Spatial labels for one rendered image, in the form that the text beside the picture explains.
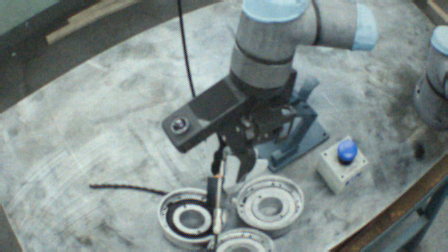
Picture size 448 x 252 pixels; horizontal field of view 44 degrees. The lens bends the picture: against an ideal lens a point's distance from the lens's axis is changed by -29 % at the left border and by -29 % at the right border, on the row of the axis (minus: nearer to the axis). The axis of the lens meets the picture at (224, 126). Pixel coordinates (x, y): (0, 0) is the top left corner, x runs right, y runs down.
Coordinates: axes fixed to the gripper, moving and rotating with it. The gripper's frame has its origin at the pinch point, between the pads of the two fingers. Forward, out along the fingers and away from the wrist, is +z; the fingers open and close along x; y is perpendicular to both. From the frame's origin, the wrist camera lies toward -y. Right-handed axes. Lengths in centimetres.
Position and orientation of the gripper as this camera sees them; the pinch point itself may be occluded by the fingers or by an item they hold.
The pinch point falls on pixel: (218, 180)
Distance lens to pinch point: 106.5
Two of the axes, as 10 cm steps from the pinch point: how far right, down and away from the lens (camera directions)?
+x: -5.3, -6.8, 5.1
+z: -1.6, 6.7, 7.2
